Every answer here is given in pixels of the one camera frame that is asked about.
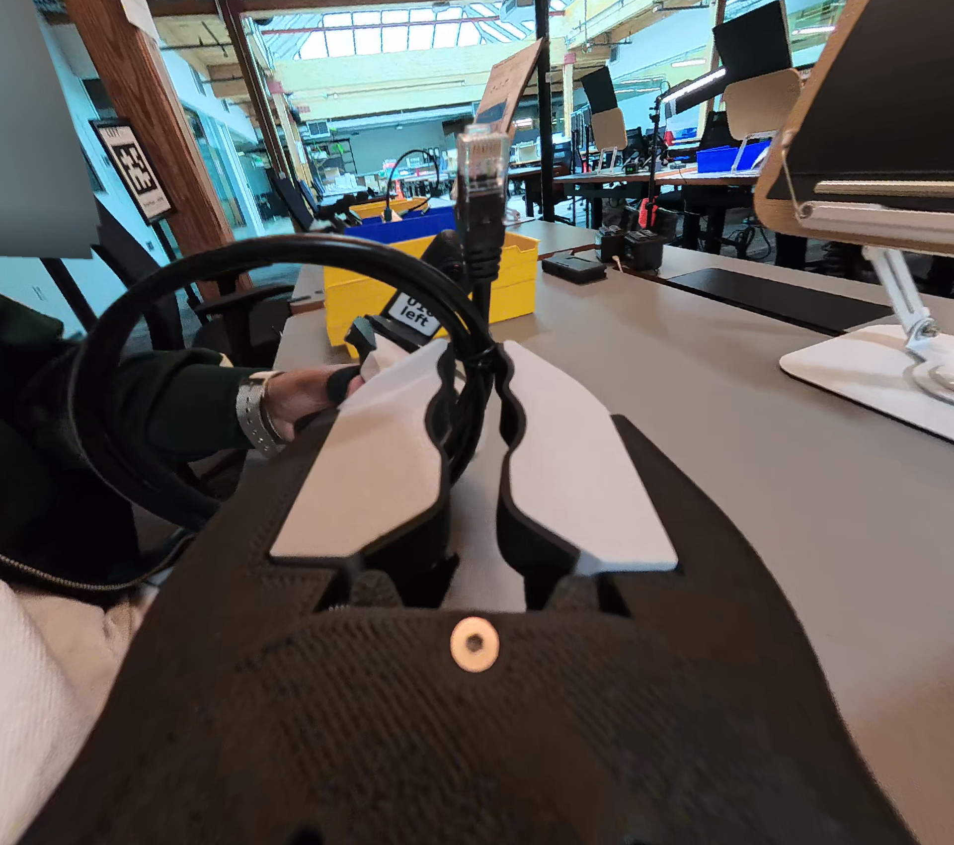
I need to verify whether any person's left hand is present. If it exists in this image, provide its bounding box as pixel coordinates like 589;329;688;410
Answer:
263;365;366;441

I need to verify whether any flat black device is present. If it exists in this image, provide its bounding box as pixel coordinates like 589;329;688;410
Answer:
542;253;608;286

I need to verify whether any black ethernet cable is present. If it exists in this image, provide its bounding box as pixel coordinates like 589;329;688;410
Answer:
69;123;517;534

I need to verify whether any small framed marker sign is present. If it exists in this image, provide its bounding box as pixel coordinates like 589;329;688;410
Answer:
89;118;180;226

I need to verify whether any black and beige panel board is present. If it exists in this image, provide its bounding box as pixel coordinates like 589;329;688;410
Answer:
712;0;803;172
580;66;630;172

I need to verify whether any black office chair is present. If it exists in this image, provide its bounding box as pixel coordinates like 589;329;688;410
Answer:
93;204;297;370

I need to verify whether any silver mesh wristwatch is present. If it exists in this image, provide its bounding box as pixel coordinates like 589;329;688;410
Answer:
236;371;289;460

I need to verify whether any wooden support post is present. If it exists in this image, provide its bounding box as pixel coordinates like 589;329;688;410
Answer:
15;0;252;296

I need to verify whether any long wooden work table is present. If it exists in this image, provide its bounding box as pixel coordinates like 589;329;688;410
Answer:
555;163;763;187

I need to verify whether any light bar on stand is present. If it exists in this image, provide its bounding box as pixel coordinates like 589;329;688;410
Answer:
659;67;729;117

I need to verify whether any grey desk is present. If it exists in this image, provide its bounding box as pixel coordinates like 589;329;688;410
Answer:
272;219;954;845

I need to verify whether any yellow plastic bin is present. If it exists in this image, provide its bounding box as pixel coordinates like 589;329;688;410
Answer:
349;196;431;221
322;232;541;349

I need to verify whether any person's left forearm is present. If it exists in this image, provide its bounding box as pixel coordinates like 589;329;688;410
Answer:
112;349;258;467

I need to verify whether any black gooseneck cable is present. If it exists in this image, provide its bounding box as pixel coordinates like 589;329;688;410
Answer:
384;149;442;221

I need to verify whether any dark green zip jacket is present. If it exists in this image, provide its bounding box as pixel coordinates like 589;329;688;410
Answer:
0;293;219;594

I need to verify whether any blue plastic bin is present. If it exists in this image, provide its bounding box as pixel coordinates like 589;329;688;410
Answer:
697;140;774;175
343;205;459;245

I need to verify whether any black board on white stand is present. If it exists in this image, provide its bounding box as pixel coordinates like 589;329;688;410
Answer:
754;0;954;445

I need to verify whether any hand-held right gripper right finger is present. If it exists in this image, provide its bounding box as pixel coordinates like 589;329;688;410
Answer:
495;341;679;578

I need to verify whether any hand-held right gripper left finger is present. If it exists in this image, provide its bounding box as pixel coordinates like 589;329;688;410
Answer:
270;340;456;578

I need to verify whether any black steel pole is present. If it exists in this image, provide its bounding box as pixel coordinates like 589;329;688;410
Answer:
528;0;557;225

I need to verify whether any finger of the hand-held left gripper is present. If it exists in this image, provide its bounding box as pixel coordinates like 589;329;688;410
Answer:
358;338;412;391

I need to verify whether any brown board on white stand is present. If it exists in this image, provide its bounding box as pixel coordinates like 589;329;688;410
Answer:
473;37;550;132

